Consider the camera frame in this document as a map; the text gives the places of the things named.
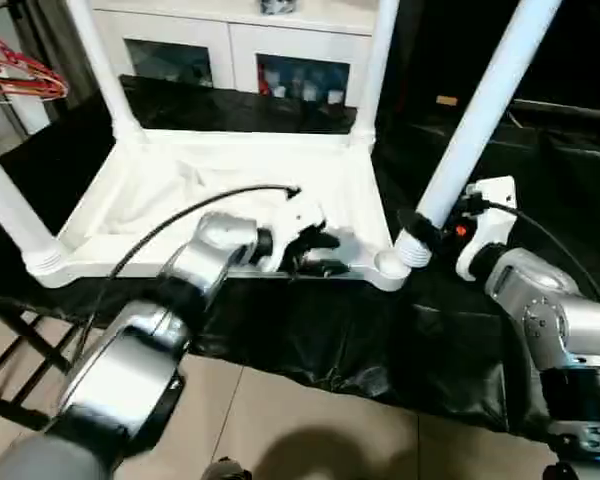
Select white plastic table top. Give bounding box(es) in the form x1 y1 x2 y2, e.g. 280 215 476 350
24 129 414 292

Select white plastic table leg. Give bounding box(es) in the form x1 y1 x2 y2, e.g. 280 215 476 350
395 0 564 269
354 0 401 146
0 139 64 290
67 0 146 144

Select black plastic mat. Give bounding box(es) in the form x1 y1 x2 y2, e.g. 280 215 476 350
0 74 600 444

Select black flat monitor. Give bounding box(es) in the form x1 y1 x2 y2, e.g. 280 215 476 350
509 98 600 127

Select large black box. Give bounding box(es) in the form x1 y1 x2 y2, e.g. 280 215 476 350
379 0 516 132

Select white cabinet with glass doors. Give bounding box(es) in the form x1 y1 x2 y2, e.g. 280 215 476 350
92 0 386 110

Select black tangled bundle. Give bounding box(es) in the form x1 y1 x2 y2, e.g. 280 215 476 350
258 0 299 16

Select small white box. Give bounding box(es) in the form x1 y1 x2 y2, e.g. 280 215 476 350
13 97 51 137

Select grey curtain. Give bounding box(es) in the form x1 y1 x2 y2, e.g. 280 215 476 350
29 0 106 110

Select black left wrist camera cable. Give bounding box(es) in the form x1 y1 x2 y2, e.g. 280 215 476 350
79 184 302 362

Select black folding table frame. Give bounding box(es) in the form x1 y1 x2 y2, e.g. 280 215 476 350
0 299 89 432

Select red wire hangers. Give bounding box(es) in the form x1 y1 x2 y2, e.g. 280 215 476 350
0 27 70 105

